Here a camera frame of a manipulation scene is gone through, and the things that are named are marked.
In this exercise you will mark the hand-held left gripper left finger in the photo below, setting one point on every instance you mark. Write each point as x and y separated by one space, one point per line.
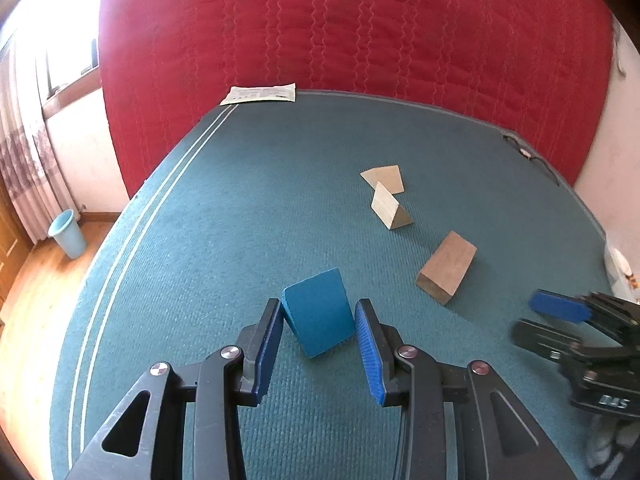
267 350

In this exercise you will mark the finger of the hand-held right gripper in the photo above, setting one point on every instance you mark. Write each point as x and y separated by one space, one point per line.
542 340
555 306

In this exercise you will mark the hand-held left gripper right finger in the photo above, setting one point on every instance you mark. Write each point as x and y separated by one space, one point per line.
370 355

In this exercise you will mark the blue wedge block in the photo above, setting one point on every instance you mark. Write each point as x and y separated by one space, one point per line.
320 312

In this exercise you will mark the brown rectangular wooden block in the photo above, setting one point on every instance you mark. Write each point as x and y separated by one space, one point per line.
447 265

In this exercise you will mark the white plastic container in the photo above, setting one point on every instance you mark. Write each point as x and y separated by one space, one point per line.
617 265

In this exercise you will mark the green mat with white stripes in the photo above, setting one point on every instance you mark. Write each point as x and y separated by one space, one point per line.
225 210

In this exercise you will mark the tan triangular wooden block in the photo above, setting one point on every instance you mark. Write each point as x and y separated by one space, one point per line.
387 207

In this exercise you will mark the flat tan wooden block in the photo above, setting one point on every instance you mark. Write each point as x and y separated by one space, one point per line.
385 177

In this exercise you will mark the light blue waste bin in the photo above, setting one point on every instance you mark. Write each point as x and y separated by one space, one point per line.
67 235

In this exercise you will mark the white paper sheet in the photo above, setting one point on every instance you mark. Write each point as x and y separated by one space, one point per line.
260 94

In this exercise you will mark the wooden door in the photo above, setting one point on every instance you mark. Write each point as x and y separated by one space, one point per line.
10 250

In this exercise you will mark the patterned curtain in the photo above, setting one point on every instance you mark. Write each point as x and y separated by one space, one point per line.
25 160

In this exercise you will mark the red quilted blanket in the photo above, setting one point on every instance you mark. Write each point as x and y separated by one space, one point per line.
350 30

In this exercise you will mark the window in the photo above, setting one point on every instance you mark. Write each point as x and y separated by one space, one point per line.
70 35

